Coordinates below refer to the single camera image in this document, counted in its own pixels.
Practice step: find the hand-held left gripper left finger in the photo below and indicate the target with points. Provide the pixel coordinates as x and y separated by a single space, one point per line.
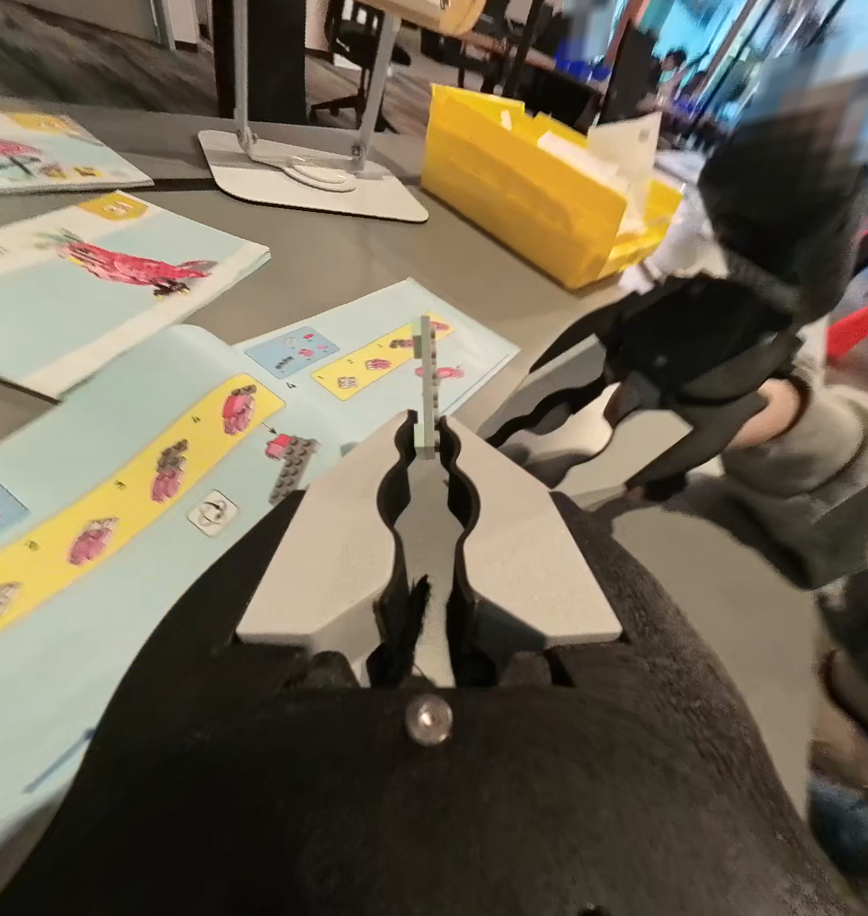
312 572

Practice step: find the bird cover instruction booklet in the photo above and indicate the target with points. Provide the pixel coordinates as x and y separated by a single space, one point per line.
61 315

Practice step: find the pile of white paper bags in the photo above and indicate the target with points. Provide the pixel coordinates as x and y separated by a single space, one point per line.
598 157

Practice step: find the person's grey sweatshirt torso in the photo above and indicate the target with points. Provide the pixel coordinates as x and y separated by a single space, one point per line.
863 644

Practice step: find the orange traffic cone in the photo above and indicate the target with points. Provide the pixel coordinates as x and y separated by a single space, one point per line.
863 325

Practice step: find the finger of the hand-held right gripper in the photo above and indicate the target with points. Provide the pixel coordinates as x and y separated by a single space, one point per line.
620 451
555 379

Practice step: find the long grey brick plate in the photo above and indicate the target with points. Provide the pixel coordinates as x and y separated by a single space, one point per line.
426 372

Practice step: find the yellow plastic bin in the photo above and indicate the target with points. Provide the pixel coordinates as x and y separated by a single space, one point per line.
519 193

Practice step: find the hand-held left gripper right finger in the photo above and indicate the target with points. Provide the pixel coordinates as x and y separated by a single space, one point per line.
541 572

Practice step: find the open instruction booklet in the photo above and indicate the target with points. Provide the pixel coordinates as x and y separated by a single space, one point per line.
83 680

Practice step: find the person's right hand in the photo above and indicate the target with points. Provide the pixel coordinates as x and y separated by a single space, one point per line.
781 415

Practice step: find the person's right forearm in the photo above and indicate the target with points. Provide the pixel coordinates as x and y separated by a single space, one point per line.
834 486

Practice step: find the wooden book stand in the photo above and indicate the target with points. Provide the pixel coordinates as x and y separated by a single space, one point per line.
298 186

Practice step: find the flamingo cover instruction booklet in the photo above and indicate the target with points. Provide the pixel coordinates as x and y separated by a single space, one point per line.
33 161

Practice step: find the person's jeans leg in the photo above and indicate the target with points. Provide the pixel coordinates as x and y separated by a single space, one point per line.
849 823

